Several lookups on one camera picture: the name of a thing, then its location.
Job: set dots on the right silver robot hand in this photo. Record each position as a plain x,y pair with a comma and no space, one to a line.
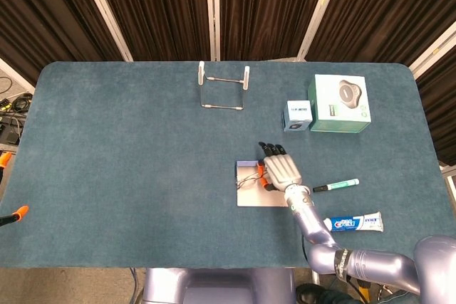
283,170

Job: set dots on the left orange-tipped robot hand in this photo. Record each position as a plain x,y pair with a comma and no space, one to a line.
21,210

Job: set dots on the thin metal-frame eyeglasses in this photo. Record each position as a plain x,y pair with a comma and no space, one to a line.
249,178

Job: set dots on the blue-backed product box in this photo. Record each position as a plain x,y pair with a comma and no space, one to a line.
256,197

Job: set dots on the right lavender robot arm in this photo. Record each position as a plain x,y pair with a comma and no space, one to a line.
313,225

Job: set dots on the green marker black cap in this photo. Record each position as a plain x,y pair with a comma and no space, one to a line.
338,185

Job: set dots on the small blue speaker box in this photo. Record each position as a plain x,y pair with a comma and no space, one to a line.
299,110

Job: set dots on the black floor device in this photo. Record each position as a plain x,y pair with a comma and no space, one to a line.
8,137

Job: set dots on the large green product box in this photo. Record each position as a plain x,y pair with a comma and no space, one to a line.
331,97

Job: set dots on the Crest toothpaste tube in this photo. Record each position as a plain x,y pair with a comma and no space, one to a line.
356,223

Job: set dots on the blue felt table cloth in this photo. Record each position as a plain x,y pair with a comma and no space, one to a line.
107,176

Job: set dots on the black shoe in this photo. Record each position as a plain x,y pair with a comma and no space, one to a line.
310,293

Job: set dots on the lavender robot torso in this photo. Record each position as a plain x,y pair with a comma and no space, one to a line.
213,286

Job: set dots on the dark brown curtain panel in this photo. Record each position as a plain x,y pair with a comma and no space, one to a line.
384,8
267,8
153,8
441,104
42,15

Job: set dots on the white screen frame post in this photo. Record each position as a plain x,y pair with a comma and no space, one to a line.
432,51
212,15
14,72
104,8
320,8

